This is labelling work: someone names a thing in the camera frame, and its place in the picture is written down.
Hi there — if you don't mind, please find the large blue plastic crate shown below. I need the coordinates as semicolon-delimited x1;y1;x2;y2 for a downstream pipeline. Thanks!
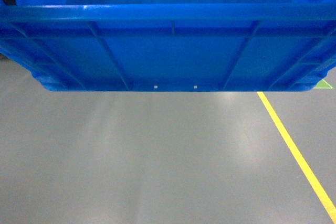
1;0;335;92

